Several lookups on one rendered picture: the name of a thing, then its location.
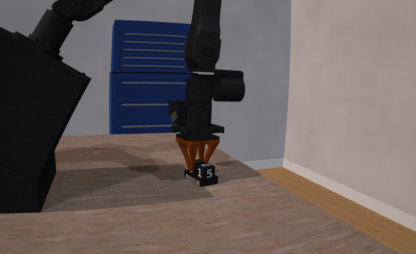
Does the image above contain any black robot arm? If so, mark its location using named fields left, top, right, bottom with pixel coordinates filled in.
left=13, top=0, right=245, bottom=127

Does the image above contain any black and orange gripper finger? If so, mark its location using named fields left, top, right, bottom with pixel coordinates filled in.
left=198, top=140, right=219, bottom=163
left=176, top=137, right=198, bottom=171

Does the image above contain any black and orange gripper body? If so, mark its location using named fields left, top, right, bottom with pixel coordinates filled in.
left=171, top=101, right=224, bottom=142

